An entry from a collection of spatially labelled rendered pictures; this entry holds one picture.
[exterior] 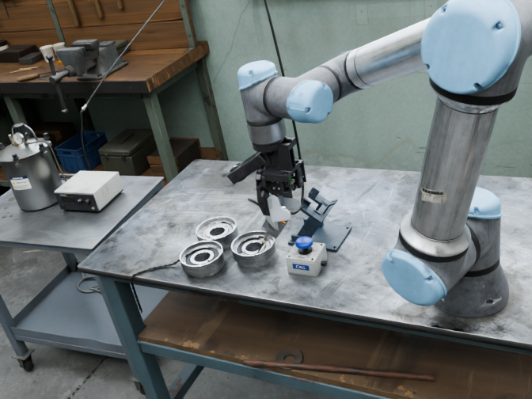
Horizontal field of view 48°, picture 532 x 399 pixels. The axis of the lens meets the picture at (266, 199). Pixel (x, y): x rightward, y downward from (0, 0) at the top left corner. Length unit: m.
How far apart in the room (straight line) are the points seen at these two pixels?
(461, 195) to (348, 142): 2.17
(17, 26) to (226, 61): 1.30
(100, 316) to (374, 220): 1.28
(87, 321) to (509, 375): 1.56
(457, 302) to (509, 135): 1.76
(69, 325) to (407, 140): 1.73
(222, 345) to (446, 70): 1.02
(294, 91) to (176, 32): 2.11
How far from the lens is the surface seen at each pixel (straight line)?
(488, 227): 1.14
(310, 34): 2.94
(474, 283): 1.20
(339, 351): 1.53
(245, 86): 1.15
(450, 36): 0.81
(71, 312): 2.53
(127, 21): 3.31
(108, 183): 2.13
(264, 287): 1.35
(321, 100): 1.08
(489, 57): 0.79
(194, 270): 1.41
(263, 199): 1.24
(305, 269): 1.35
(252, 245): 1.46
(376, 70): 1.10
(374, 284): 1.31
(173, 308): 1.78
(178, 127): 3.54
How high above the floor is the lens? 1.62
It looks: 29 degrees down
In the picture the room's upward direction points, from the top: 11 degrees counter-clockwise
